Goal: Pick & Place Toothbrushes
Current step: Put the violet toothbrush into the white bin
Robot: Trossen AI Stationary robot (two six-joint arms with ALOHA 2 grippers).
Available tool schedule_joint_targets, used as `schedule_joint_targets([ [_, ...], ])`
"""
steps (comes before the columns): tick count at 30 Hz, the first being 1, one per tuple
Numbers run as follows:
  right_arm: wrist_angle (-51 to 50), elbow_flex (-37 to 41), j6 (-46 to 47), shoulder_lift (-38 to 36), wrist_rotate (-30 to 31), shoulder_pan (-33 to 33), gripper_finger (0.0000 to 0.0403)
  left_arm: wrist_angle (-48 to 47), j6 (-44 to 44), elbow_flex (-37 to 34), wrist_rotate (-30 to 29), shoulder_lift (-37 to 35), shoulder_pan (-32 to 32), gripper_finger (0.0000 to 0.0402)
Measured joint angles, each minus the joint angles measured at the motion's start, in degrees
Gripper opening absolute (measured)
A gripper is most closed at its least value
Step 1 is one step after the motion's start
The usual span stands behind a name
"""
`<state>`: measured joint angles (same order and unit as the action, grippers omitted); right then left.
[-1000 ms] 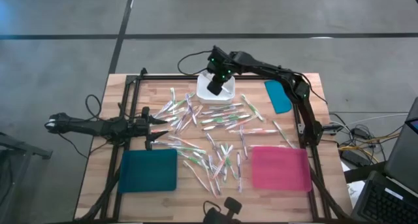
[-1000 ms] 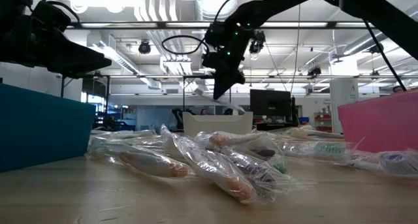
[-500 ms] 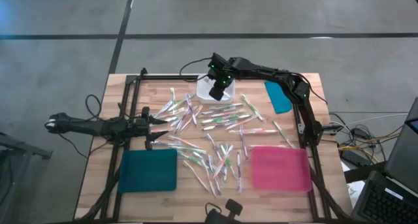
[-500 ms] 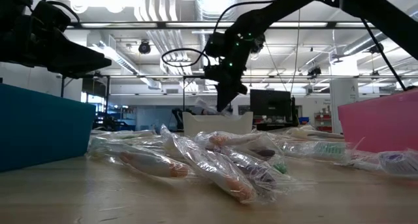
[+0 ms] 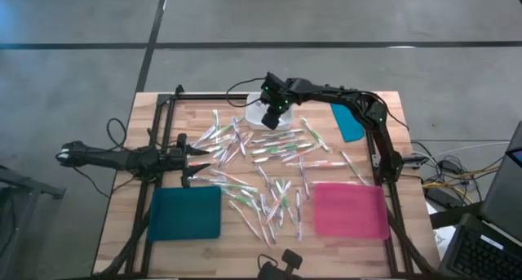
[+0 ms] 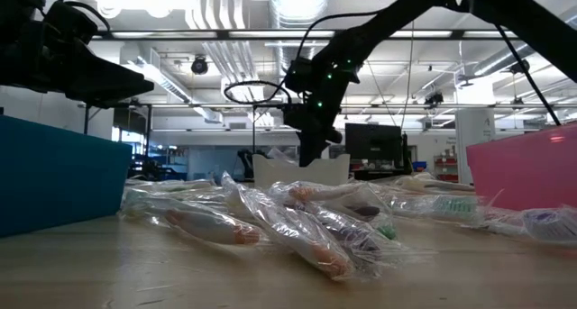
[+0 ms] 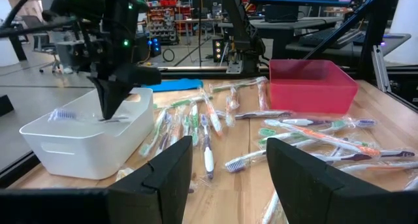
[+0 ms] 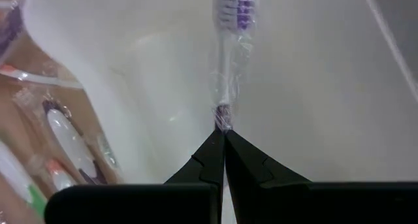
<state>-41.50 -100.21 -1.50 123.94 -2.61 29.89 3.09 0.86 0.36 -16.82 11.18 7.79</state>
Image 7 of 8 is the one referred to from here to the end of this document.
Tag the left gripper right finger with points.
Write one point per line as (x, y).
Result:
(320, 198)

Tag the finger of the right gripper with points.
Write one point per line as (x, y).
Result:
(140, 75)
(109, 96)

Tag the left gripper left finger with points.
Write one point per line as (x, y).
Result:
(147, 198)

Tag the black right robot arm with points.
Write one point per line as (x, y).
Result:
(243, 38)

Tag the black lit computer tower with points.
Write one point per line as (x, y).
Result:
(155, 47)
(218, 50)

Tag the blue flat plastic lid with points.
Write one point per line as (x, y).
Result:
(176, 85)

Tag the white plastic bin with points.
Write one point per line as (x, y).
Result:
(91, 152)

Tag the shelf with red bins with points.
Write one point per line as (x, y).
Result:
(166, 18)

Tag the pink plastic bin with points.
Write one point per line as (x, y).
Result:
(310, 93)

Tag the black dock box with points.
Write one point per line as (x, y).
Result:
(281, 13)

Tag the black computer keyboard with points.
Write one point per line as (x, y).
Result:
(320, 38)

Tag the grey office desk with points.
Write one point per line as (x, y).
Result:
(294, 25)

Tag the black aluminium rig frame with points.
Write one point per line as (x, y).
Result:
(372, 47)

